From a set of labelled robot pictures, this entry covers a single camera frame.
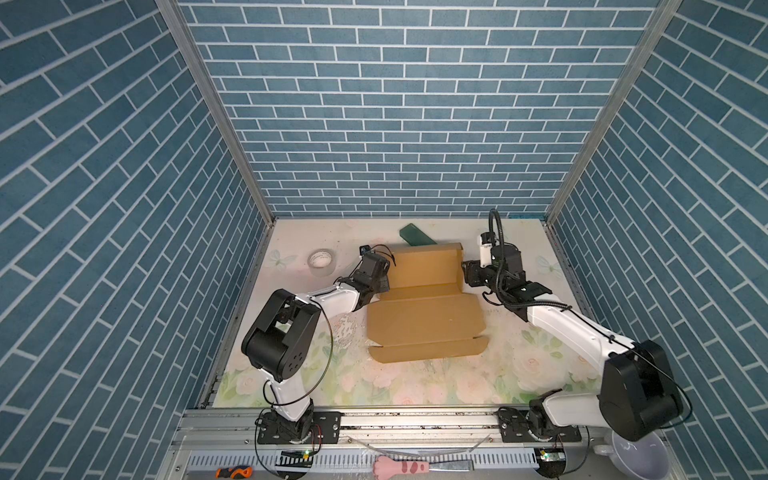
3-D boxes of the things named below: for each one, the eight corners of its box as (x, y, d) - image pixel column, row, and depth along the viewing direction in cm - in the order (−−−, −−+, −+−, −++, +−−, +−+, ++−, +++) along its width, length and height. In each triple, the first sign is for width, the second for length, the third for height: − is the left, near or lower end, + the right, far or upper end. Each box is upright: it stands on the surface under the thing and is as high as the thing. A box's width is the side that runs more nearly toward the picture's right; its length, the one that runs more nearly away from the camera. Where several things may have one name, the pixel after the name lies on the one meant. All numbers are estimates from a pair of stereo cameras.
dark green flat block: (421, 254, 112) (421, 250, 111) (398, 235, 119) (398, 231, 117) (434, 244, 116) (435, 240, 114) (411, 226, 122) (411, 222, 120)
